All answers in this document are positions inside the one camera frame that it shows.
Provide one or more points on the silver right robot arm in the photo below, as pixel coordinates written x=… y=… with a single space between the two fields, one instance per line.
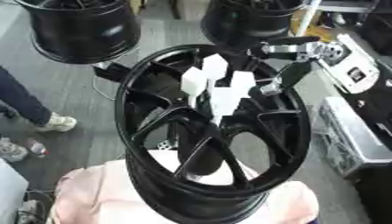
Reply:
x=357 y=67

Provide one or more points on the white pin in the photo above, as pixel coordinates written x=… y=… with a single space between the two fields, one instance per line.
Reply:
x=222 y=102
x=215 y=67
x=194 y=81
x=243 y=81

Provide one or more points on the black spoked wheel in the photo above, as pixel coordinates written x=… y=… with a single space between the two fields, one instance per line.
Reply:
x=153 y=192

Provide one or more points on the black wheel rim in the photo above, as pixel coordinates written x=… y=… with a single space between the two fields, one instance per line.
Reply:
x=245 y=23
x=81 y=32

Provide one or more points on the white pole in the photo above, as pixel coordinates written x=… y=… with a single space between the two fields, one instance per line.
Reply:
x=308 y=17

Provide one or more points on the silver metal case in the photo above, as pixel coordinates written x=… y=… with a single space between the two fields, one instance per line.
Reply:
x=352 y=140

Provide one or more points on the small plastic bottle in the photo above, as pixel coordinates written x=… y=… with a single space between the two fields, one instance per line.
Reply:
x=37 y=148

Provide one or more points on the person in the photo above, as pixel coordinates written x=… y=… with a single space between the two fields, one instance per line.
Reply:
x=20 y=99

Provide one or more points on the black wheel stand bracket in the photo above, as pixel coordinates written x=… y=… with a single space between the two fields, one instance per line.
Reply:
x=109 y=71

